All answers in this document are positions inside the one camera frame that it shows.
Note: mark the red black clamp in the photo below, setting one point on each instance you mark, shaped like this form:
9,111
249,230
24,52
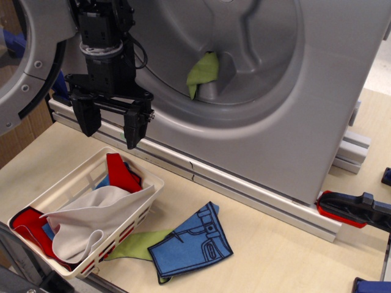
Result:
357,211

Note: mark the grey round machine door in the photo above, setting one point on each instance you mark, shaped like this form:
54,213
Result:
49,25

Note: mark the small green felt cloth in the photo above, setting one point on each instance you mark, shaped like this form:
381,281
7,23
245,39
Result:
204,71

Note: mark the black blue clamp edge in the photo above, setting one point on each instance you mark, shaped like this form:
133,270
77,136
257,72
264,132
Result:
386,177

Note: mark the beige cloth in basket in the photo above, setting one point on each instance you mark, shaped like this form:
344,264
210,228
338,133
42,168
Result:
81,226

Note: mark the blue black clamp corner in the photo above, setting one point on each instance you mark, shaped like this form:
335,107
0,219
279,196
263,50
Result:
364,286

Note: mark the green felt cloth on table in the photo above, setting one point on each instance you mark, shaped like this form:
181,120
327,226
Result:
136,245

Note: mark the grey toy washing machine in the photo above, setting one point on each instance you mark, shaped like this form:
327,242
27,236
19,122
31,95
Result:
290,73

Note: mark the short aluminium rail right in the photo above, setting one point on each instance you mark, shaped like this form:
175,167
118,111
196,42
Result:
352,152

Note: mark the blue felt jeans shorts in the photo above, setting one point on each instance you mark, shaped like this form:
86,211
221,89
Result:
199,242

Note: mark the grey metal frame corner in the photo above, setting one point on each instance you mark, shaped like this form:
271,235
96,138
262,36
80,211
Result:
26,264

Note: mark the red felt garment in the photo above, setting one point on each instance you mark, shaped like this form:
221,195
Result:
29,221

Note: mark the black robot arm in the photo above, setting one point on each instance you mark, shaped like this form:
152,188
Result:
104,27

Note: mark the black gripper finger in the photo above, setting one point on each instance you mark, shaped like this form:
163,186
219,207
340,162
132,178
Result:
87,113
136,120

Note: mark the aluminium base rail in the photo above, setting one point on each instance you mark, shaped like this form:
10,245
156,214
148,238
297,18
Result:
271,203

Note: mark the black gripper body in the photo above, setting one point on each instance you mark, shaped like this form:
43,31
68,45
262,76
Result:
111,77

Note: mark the blue clamp behind door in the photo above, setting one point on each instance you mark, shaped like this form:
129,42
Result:
15,43

